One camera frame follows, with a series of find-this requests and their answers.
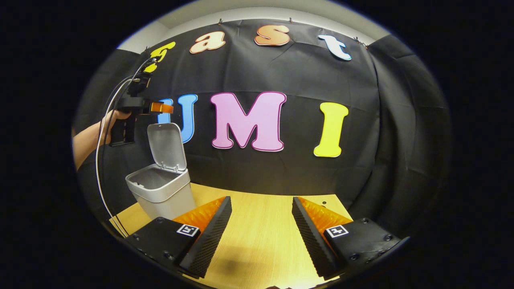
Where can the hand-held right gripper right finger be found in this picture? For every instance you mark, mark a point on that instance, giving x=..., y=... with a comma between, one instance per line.
x=311, y=237

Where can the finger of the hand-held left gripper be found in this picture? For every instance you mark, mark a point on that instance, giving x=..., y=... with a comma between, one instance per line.
x=160, y=108

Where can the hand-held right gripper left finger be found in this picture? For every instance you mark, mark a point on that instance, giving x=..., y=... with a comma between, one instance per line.
x=211, y=239

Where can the white desktop garbage bin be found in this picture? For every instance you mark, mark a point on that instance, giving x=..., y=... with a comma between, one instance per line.
x=164, y=200

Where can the wooden desktop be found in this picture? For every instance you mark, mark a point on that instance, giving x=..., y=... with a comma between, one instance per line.
x=261, y=224

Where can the black backdrop cloth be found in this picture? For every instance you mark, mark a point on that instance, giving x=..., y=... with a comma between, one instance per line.
x=297, y=172

